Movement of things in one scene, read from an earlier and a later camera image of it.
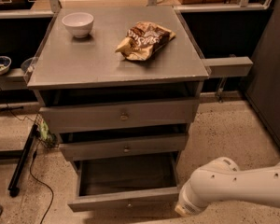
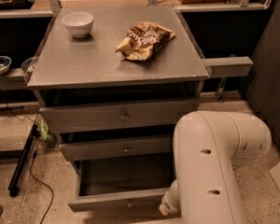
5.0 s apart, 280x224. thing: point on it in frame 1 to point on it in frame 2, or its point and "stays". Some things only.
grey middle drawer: [123, 147] stays
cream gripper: [189, 203] to [168, 203]
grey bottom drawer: [136, 182] stays
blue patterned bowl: [0, 65] stays
